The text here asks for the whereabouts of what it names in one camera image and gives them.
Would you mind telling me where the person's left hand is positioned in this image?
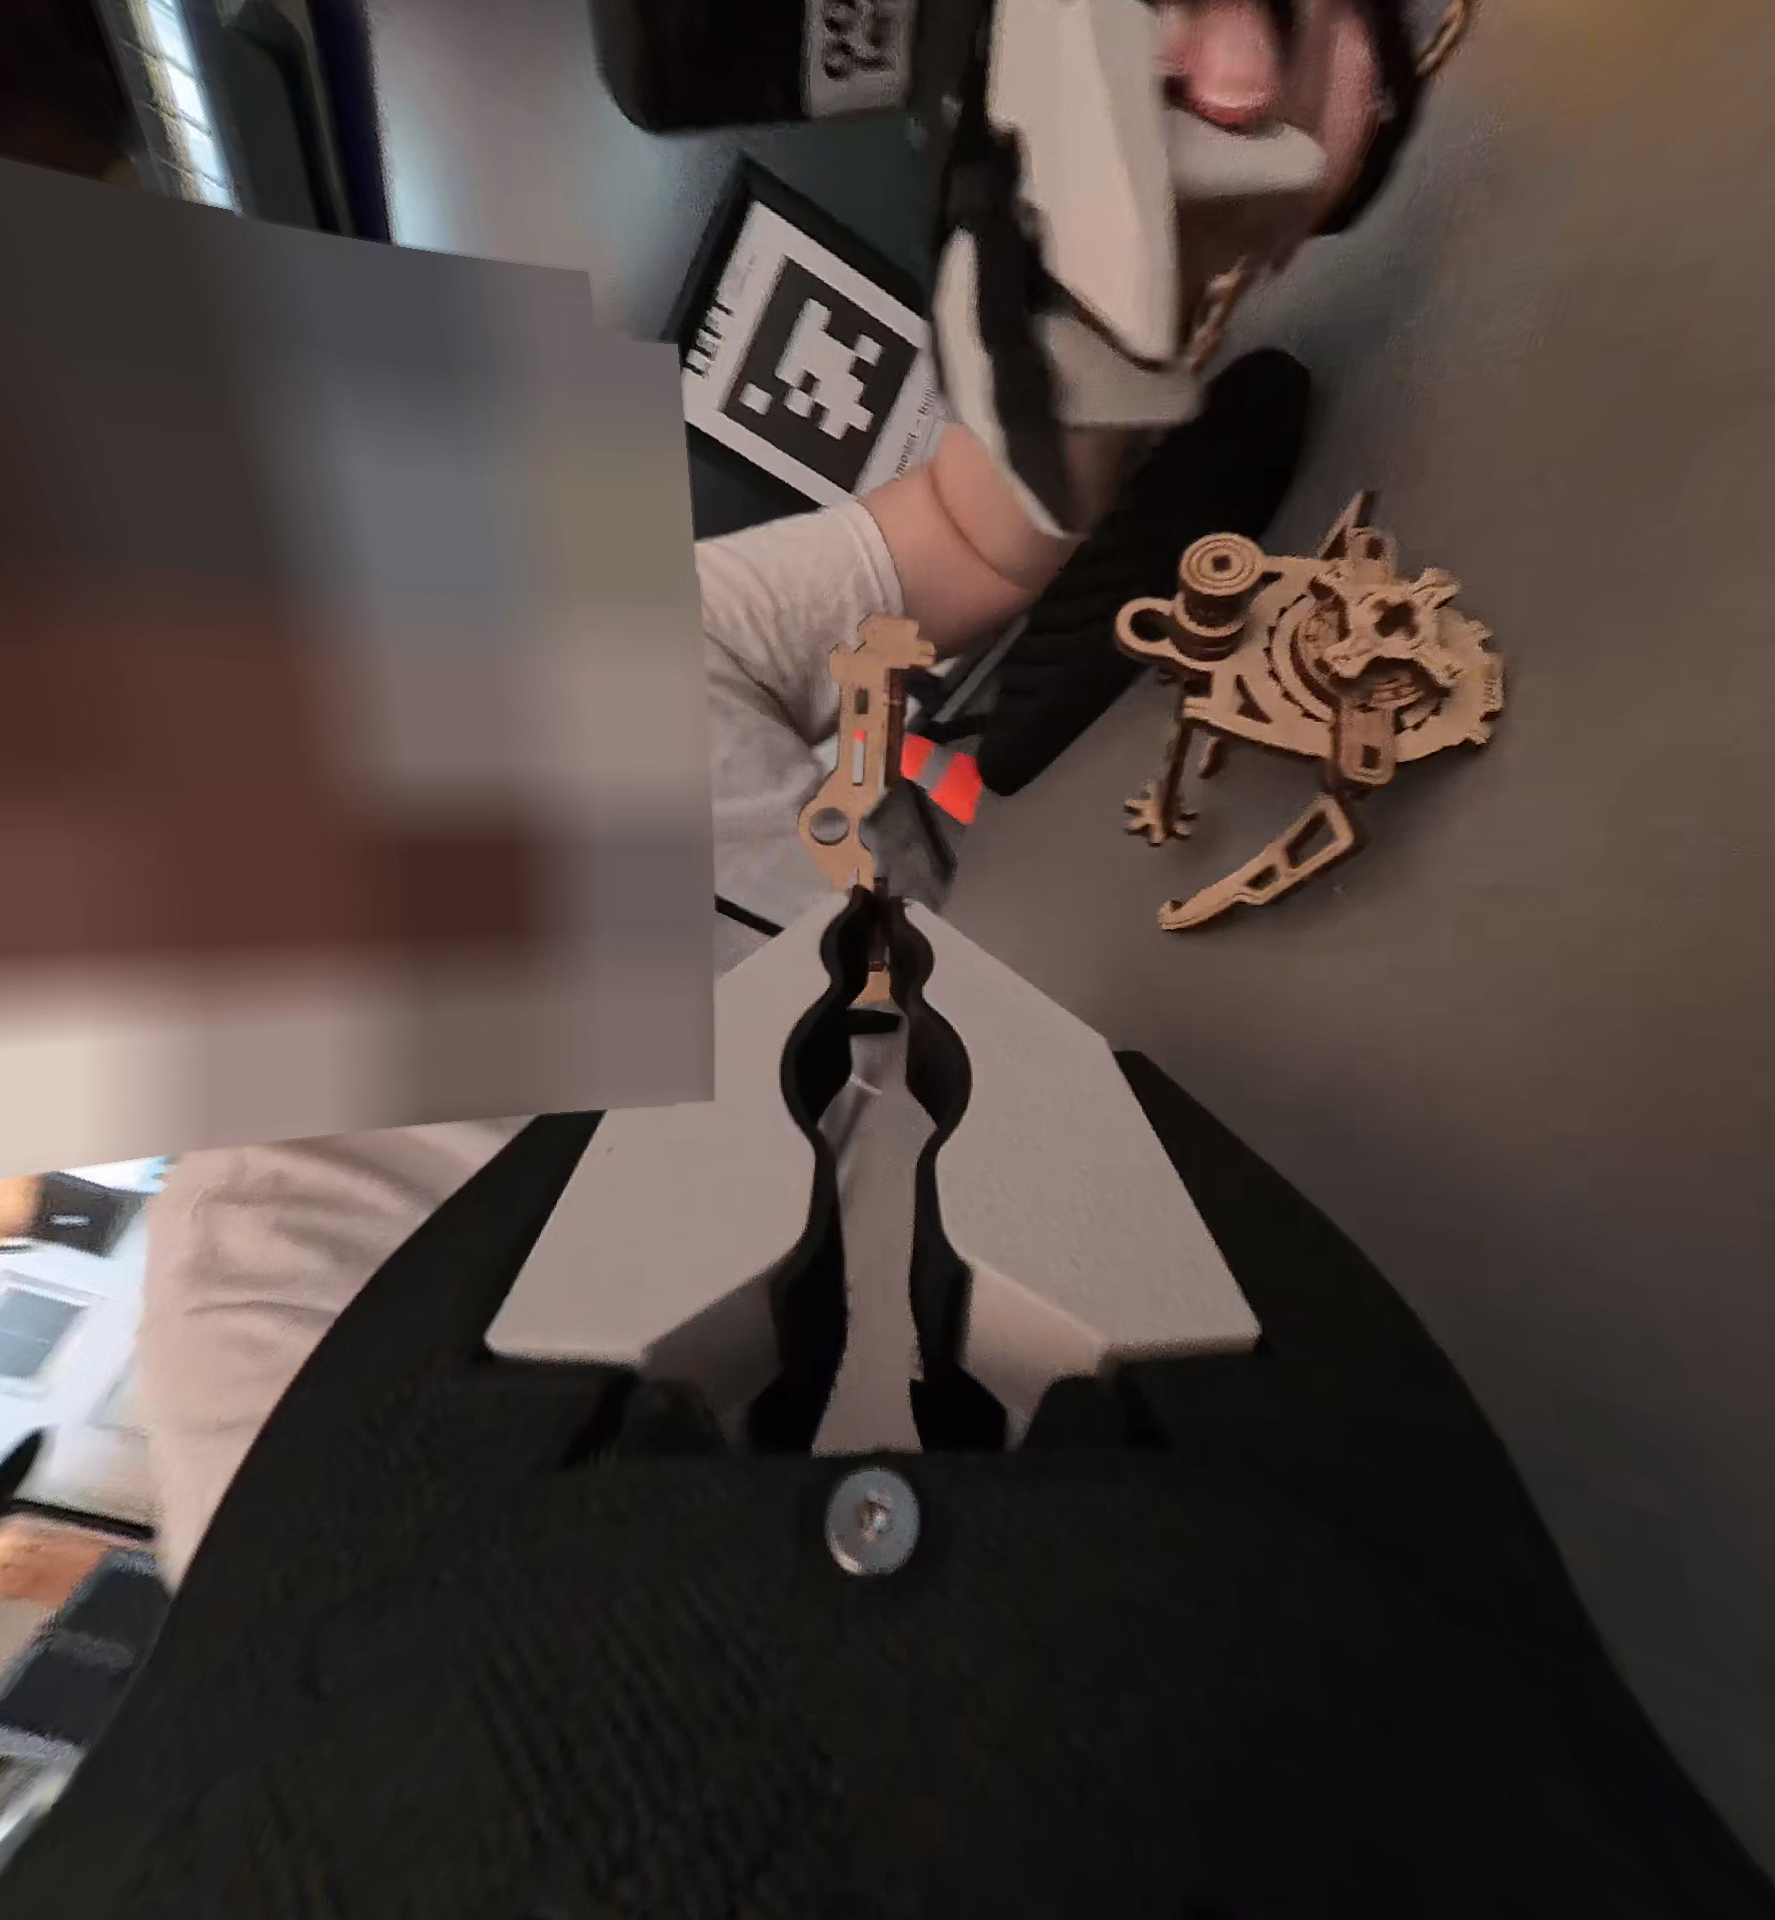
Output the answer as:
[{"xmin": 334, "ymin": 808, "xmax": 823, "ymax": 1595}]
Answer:
[{"xmin": 1176, "ymin": 0, "xmax": 1386, "ymax": 138}]

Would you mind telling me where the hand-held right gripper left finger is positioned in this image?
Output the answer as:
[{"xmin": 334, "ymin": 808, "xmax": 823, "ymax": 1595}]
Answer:
[{"xmin": 486, "ymin": 892, "xmax": 872, "ymax": 1451}]

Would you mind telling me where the wooden gear model assembly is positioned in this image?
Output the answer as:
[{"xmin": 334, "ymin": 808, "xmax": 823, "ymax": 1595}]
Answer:
[{"xmin": 1114, "ymin": 490, "xmax": 1507, "ymax": 934}]

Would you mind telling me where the framed black-white marker board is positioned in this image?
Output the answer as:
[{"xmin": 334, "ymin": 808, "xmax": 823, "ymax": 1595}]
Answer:
[{"xmin": 664, "ymin": 150, "xmax": 967, "ymax": 504}]

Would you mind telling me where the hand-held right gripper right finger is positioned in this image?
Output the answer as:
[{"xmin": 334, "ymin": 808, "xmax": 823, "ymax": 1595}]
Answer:
[{"xmin": 893, "ymin": 896, "xmax": 1264, "ymax": 1451}]

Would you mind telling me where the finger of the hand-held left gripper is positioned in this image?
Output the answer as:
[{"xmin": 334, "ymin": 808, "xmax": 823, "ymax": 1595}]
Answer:
[
  {"xmin": 981, "ymin": 0, "xmax": 1186, "ymax": 362},
  {"xmin": 928, "ymin": 223, "xmax": 1206, "ymax": 539}
]

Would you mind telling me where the small wooden model part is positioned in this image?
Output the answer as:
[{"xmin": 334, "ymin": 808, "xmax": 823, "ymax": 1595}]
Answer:
[{"xmin": 799, "ymin": 611, "xmax": 940, "ymax": 1011}]

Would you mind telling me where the person's light clothing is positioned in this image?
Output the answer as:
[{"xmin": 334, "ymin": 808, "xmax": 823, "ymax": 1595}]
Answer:
[{"xmin": 138, "ymin": 1117, "xmax": 589, "ymax": 1586}]

